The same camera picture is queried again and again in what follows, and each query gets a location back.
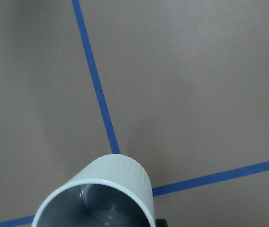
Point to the white grey mug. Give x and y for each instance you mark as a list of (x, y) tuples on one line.
[(112, 191)]

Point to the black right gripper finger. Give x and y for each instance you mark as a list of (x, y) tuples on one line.
[(161, 223)]

